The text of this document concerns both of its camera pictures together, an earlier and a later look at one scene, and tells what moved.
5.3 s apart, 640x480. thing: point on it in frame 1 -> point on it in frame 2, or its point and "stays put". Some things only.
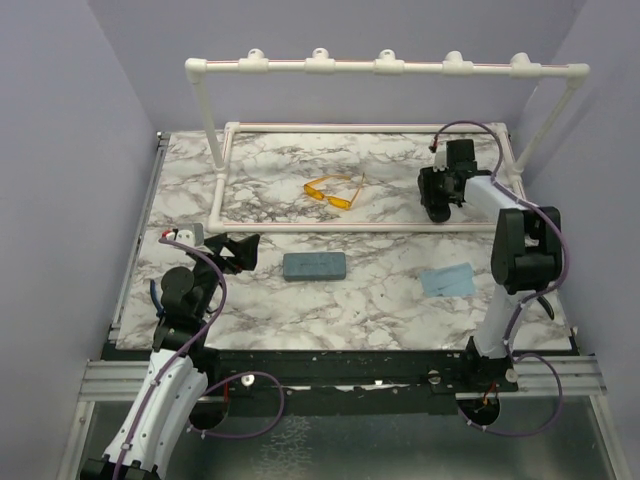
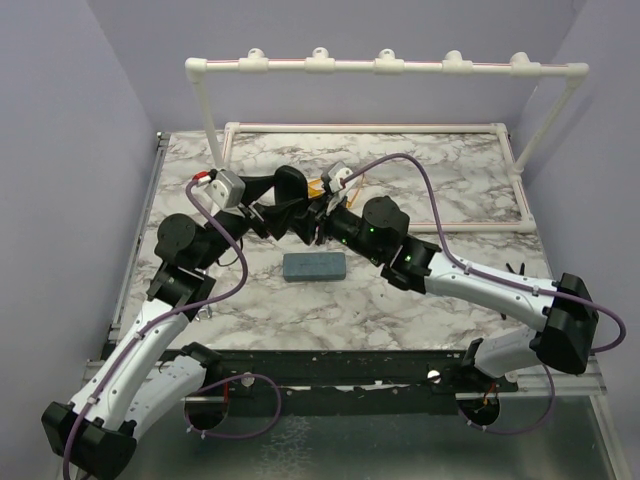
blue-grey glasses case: (314, 266) stays put
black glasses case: (438, 210) -> (289, 185)
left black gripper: (244, 252) -> (275, 219)
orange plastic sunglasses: (336, 202) stays put
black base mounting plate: (406, 383) stays put
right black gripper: (427, 179) -> (304, 226)
